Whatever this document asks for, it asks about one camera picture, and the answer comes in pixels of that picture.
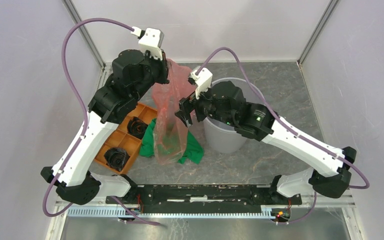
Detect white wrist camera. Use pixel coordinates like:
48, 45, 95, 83
130, 26, 164, 61
188, 66, 213, 100

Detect grey plastic trash bin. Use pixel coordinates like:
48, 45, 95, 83
203, 77, 263, 154

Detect slotted cable duct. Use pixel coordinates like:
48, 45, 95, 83
67, 206, 275, 220

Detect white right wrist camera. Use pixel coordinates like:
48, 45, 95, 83
188, 66, 213, 100

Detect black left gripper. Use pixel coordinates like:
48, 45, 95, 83
132, 48, 173, 102

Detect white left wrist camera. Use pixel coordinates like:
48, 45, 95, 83
130, 26, 164, 61

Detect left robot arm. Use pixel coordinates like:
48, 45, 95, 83
40, 49, 169, 205

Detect green cloth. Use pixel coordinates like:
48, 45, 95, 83
139, 118, 205, 164

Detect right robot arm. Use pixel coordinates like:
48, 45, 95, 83
175, 81, 357, 204

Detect red plastic trash bag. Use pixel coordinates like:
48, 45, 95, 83
151, 59, 196, 165

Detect orange compartment tray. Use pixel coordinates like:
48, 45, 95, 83
93, 103, 158, 175

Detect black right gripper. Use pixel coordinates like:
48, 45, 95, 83
174, 81, 236, 128

